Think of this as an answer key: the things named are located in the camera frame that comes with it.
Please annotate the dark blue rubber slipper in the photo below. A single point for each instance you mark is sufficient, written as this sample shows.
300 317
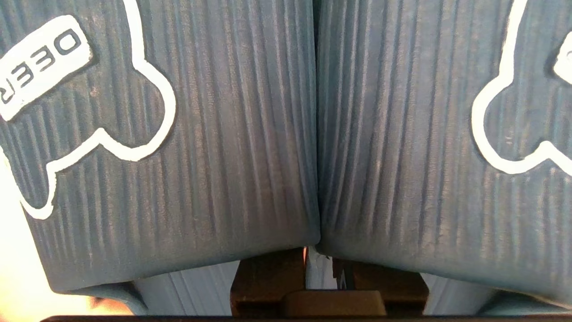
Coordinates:
402 134
223 134

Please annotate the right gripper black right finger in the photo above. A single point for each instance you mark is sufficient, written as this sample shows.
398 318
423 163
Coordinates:
393 286

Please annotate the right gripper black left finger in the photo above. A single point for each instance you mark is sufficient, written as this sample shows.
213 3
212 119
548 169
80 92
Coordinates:
263 277

